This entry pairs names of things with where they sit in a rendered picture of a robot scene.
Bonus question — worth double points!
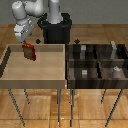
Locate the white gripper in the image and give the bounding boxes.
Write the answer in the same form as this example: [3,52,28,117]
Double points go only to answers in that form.
[13,21,34,43]

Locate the red cereal box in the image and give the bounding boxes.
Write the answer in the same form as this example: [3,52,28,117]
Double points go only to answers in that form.
[21,42,37,62]

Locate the grey translucent box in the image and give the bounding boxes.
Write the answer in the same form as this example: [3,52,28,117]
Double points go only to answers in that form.
[79,45,87,60]

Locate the dark wooden compartment bin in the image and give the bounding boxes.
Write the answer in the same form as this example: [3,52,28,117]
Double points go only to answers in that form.
[64,43,128,90]

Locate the light wooden bin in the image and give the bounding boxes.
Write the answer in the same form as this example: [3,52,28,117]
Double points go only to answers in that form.
[0,43,68,90]

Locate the small grey translucent cube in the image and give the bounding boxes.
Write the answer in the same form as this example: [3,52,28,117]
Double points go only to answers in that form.
[81,69,89,78]

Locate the grey translucent bottle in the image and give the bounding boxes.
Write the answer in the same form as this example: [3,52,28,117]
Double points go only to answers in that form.
[110,40,118,60]

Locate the grey translucent can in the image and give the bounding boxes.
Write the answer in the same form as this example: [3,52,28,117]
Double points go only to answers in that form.
[112,65,122,79]

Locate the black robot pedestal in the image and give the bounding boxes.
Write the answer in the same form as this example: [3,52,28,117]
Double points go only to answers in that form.
[37,13,73,45]

